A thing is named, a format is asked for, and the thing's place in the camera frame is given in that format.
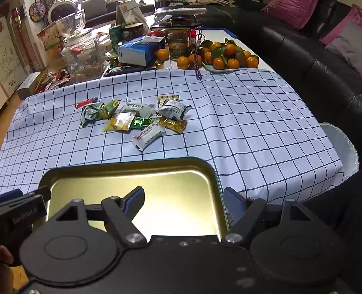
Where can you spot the grey cardboard box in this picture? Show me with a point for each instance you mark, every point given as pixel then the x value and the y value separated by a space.
pixel 28 84

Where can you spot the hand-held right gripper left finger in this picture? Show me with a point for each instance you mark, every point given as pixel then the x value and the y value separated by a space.
pixel 136 198

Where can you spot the green and yellow snack packet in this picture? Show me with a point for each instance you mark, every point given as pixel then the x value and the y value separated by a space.
pixel 109 110

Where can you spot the white round appliance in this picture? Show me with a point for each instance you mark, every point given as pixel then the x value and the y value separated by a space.
pixel 56 8

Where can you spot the gold foil coin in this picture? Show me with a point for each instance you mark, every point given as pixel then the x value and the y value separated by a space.
pixel 159 65

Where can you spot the blue checkered tablecloth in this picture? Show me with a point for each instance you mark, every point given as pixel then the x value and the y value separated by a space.
pixel 254 127

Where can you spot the white red-lettered snack packet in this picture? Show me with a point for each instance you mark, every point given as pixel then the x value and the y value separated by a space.
pixel 147 137

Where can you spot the green and white snack packet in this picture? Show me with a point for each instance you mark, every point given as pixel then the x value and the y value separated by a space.
pixel 90 113

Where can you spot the gold foil snack packet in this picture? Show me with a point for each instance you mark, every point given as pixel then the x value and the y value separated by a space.
pixel 174 125

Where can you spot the round colourful wall decoration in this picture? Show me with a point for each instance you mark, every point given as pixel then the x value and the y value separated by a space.
pixel 38 11

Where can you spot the pile of red wrappers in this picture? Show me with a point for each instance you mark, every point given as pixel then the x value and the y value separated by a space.
pixel 56 79

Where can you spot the pale green long snack packet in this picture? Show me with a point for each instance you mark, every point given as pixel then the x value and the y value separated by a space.
pixel 137 107

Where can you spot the pale green plate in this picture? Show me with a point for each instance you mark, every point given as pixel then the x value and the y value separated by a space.
pixel 223 70

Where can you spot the red snack packet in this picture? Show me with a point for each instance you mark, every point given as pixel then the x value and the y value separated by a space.
pixel 86 103

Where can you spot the blue and white tissue pack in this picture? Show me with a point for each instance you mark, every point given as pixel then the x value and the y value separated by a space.
pixel 135 53

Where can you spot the pink cushion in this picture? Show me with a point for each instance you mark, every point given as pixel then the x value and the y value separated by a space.
pixel 291 11
pixel 349 21

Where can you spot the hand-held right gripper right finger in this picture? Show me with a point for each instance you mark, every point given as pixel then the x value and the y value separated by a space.
pixel 234 198

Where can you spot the white triangular snack packet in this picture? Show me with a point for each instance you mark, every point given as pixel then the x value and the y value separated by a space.
pixel 174 110

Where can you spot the beige patterned snack packet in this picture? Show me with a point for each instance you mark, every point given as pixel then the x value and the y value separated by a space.
pixel 168 99

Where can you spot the gold metal tin tray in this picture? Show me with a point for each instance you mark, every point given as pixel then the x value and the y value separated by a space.
pixel 169 183

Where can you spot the large glass jar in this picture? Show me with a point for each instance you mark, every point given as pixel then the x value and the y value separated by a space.
pixel 82 59

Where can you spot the small lidded glass jar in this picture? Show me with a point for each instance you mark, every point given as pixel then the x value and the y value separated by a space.
pixel 132 30

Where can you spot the white cabinet with drawings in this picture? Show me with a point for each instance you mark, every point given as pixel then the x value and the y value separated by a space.
pixel 10 56

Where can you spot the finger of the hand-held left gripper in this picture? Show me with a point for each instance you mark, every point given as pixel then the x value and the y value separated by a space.
pixel 39 193

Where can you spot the black snack packet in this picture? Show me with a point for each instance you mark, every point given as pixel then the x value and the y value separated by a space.
pixel 117 71

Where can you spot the clear glass cup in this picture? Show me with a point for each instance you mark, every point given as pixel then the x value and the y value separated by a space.
pixel 69 22

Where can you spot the jar with green label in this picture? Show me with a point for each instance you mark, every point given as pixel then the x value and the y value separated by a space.
pixel 178 45

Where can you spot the pile of leafy tangerines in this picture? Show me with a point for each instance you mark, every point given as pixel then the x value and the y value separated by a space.
pixel 233 63

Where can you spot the grey cushion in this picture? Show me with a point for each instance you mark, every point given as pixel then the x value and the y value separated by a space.
pixel 347 48

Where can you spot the person's left hand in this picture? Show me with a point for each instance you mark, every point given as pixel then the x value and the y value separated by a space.
pixel 4 254

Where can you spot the stack of white plates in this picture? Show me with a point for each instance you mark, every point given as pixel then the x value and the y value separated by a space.
pixel 181 11

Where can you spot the shiny green candy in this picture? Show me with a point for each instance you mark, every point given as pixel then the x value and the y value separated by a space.
pixel 141 122

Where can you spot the black leather sofa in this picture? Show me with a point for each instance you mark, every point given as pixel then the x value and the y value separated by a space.
pixel 297 56

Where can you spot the round orange tangerine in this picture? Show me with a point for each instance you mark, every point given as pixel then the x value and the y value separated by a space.
pixel 183 62
pixel 162 54

